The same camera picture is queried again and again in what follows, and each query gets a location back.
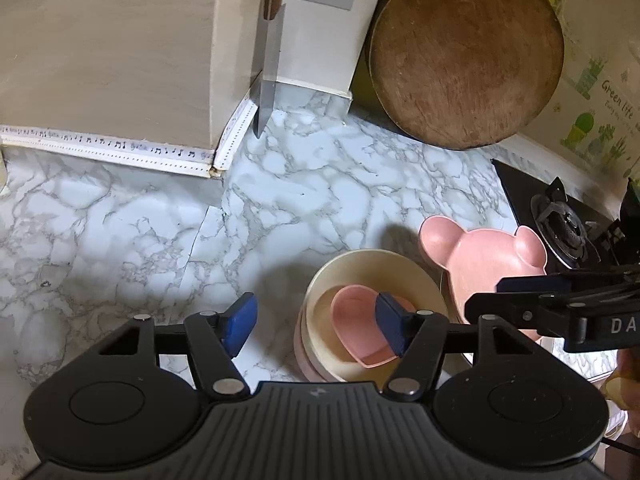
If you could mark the music-note edge strip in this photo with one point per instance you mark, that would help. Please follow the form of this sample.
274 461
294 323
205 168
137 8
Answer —
100 140

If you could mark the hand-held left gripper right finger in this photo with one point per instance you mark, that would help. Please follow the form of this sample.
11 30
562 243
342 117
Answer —
392 325

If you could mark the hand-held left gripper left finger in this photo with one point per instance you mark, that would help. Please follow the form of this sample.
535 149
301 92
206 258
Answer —
240 322

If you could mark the black gas stove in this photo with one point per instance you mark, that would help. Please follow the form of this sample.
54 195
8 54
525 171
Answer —
520 195

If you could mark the round wooden cutting board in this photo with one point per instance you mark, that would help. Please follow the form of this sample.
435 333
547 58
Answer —
465 55

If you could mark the person's right hand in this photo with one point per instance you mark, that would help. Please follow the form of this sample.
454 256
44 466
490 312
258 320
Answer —
625 390

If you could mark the cream bowl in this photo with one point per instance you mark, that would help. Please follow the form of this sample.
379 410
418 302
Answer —
370 272

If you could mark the pink bear-shaped plate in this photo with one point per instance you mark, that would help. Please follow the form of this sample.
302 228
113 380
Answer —
480 260

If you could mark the pink heart-shaped dish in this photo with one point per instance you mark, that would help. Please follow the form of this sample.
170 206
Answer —
357 330

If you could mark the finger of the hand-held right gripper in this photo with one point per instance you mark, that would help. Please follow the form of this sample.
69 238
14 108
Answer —
500 305
520 285

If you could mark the cactus print wall sticker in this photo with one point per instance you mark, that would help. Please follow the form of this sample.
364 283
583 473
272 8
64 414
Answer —
600 120

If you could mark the large white plate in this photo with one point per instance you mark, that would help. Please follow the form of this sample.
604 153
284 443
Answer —
575 362

